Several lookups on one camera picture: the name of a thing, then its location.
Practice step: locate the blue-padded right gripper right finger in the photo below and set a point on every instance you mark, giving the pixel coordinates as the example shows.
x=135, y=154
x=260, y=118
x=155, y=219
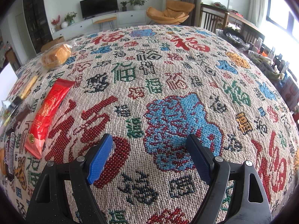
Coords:
x=249, y=203

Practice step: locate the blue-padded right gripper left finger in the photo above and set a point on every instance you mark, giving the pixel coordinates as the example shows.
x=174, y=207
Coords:
x=49, y=203

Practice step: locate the red snack packet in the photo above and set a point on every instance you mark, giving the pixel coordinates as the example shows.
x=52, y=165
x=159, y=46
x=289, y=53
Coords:
x=43, y=119

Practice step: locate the brown bar clear wrapper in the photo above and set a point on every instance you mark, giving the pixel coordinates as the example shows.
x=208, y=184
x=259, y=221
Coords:
x=17, y=120

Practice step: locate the sandwich biscuit packet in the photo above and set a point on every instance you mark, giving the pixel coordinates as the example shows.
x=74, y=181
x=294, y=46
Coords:
x=28, y=87

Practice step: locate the snickers chocolate bar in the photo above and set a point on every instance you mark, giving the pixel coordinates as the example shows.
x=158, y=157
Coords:
x=9, y=157

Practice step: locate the white cardboard box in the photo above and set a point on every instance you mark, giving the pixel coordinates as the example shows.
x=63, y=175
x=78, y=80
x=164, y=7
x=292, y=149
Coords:
x=7, y=80

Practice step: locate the patterned woven table cloth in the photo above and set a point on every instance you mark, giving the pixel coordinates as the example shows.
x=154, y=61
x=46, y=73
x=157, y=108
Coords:
x=150, y=87

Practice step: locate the bagged sliced bread loaf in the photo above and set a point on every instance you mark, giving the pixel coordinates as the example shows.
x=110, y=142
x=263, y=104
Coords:
x=57, y=54

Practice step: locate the brown cardboard box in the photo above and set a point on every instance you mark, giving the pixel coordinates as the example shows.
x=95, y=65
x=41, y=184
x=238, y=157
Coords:
x=52, y=43

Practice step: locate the white tv cabinet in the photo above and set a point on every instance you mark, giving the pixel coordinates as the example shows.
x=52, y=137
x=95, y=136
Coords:
x=124, y=19

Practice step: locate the red flower vase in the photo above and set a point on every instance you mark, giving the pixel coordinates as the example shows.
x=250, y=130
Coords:
x=56, y=23

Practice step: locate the small wooden bench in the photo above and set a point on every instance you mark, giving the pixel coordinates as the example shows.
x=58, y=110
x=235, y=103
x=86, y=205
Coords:
x=110, y=21

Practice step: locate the wooden dining table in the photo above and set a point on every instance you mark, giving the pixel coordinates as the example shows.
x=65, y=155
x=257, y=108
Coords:
x=249, y=31

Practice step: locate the green plant left of tv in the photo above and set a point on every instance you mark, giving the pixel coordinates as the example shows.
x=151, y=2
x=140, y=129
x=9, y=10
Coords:
x=70, y=18

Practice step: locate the dark wooden dining chair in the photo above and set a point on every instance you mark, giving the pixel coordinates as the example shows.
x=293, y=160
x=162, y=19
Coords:
x=213, y=18

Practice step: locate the black flat television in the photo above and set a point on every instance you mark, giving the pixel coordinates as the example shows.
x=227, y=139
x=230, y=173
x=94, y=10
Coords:
x=90, y=8

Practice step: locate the orange lounge chair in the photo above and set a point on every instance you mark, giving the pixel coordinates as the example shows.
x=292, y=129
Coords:
x=176, y=12

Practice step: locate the dark glass cabinet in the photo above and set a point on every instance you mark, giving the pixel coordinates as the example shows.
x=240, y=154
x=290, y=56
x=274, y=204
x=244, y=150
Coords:
x=37, y=23

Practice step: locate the small potted plant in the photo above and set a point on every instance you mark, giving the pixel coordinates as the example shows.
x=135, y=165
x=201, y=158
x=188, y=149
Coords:
x=124, y=5

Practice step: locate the potted green plant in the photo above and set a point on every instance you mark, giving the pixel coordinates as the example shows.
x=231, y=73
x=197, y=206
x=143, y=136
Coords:
x=137, y=4

